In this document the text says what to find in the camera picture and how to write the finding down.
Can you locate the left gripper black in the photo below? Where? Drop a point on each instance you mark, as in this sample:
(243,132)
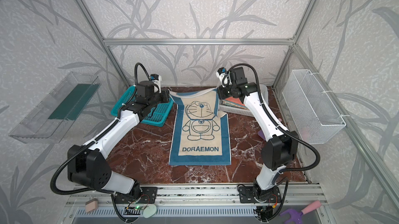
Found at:
(163,96)

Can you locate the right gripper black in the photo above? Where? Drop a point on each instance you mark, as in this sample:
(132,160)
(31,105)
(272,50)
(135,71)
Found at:
(226,90)

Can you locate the brown red bear towel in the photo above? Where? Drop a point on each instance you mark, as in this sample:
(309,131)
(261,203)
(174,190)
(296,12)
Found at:
(234,101)

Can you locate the teal plastic basket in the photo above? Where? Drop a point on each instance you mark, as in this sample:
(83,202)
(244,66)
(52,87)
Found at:
(156,117)

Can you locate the white plastic basket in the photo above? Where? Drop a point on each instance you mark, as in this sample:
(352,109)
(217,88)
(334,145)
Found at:
(234,105)

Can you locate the blue cream Doraemon towel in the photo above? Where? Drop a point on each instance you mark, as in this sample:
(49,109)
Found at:
(201,131)

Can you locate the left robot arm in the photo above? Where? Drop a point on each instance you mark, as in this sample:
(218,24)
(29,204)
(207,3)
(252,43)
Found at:
(87,164)

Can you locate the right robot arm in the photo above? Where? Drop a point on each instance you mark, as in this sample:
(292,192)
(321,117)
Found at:
(281,144)

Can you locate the pale green oval pad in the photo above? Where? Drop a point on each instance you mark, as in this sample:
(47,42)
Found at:
(149,211)

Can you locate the brown sponge block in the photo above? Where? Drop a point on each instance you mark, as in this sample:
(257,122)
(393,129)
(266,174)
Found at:
(91,205)

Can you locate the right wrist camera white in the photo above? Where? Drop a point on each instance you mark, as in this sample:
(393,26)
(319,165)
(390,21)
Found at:
(223,76)

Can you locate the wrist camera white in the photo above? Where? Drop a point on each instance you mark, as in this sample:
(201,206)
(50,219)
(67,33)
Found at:
(223,76)
(156,79)

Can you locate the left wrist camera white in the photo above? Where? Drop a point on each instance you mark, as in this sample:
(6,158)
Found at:
(156,79)

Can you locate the white wire mesh basket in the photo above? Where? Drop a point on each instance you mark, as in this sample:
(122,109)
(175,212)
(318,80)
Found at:
(315,116)

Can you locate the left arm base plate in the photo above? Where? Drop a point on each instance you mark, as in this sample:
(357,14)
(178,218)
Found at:
(146,195)

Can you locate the clear acrylic wall shelf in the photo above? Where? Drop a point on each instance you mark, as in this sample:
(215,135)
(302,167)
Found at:
(51,119)

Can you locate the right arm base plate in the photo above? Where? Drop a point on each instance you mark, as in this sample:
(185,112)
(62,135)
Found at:
(254,194)

